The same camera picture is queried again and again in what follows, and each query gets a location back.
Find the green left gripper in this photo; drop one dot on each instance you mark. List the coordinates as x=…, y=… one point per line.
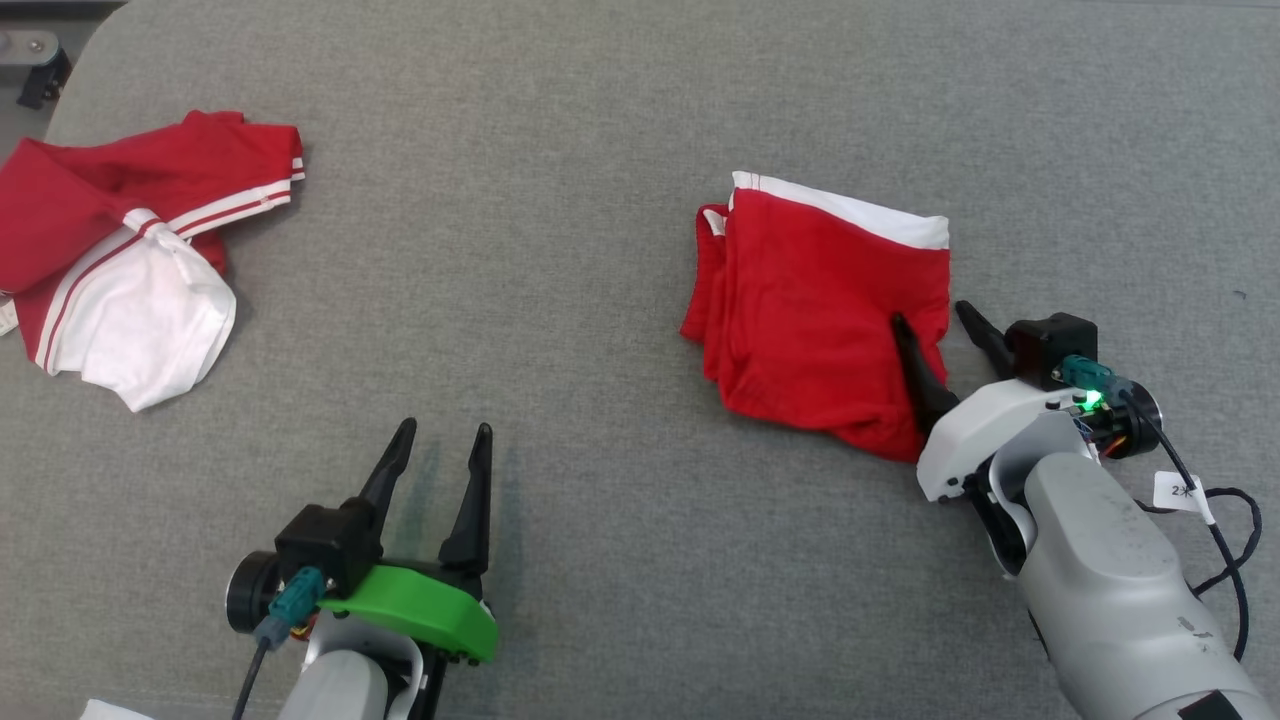
x=430, y=605

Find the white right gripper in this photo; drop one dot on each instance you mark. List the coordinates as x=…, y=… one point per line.
x=985, y=420

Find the red shorts with white stripe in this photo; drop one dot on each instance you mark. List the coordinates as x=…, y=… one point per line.
x=810, y=310

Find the red and white basketball jersey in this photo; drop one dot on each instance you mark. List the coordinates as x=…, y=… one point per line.
x=80, y=190

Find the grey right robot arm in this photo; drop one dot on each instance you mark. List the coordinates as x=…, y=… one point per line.
x=1100, y=570

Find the white fabric tape wrap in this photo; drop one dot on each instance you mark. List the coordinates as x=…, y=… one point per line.
x=112, y=712

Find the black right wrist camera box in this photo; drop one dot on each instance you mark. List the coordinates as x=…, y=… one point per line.
x=1050, y=345

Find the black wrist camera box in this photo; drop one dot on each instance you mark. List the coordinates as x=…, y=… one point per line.
x=1050, y=345
x=325, y=545

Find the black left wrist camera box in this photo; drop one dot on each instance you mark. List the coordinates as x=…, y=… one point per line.
x=325, y=545

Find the grey metal base plate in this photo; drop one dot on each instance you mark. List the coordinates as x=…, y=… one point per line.
x=25, y=45

